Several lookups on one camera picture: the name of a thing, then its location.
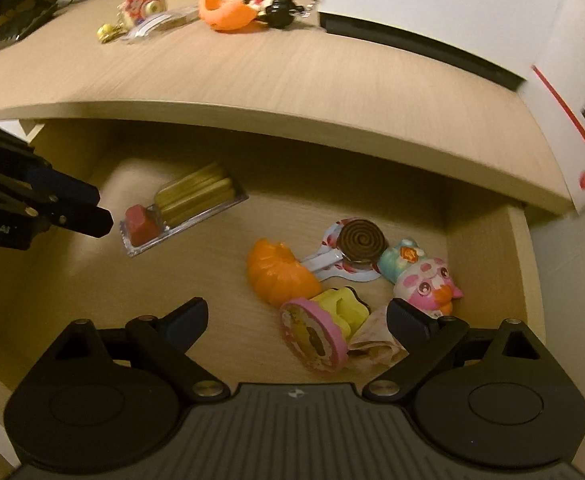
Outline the pastel plush animal toy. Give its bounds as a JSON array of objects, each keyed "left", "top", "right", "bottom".
[{"left": 376, "top": 239, "right": 465, "bottom": 319}]

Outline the orange pumpkin toy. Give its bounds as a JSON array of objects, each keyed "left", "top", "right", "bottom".
[{"left": 246, "top": 239, "right": 323, "bottom": 309}]

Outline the black doll keychain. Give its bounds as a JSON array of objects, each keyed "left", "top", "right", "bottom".
[{"left": 245, "top": 0, "right": 324, "bottom": 30}]

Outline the white desk drawer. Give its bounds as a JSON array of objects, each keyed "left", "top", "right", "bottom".
[{"left": 0, "top": 119, "right": 548, "bottom": 461}]

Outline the yellow plastic toy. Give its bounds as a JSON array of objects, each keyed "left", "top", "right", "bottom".
[{"left": 311, "top": 286, "right": 371, "bottom": 339}]

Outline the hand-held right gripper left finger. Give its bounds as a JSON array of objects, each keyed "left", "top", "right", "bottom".
[{"left": 37, "top": 296, "right": 230, "bottom": 403}]

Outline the brown spiral lollipop toy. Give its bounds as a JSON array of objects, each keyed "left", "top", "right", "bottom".
[{"left": 339, "top": 217, "right": 389, "bottom": 267}]

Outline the pink round toy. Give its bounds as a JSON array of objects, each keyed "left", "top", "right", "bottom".
[{"left": 279, "top": 297, "right": 349, "bottom": 376}]

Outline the clear plastic package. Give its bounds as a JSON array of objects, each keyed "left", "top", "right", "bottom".
[{"left": 125, "top": 4, "right": 200, "bottom": 44}]

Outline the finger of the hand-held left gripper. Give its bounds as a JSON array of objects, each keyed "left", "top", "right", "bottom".
[
  {"left": 22, "top": 161, "right": 101, "bottom": 206},
  {"left": 37, "top": 196, "right": 114, "bottom": 240}
]

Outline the red white doll keychain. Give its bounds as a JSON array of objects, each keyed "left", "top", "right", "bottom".
[{"left": 96, "top": 0, "right": 166, "bottom": 44}]

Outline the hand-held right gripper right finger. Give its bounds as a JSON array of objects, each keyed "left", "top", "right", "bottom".
[{"left": 362, "top": 297, "right": 555, "bottom": 403}]

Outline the clear tray of yellow sticks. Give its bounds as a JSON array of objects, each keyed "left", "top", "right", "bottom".
[{"left": 119, "top": 161, "right": 250, "bottom": 259}]

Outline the chocolate swirl lollipop toy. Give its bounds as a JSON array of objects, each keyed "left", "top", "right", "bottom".
[{"left": 299, "top": 219, "right": 384, "bottom": 283}]

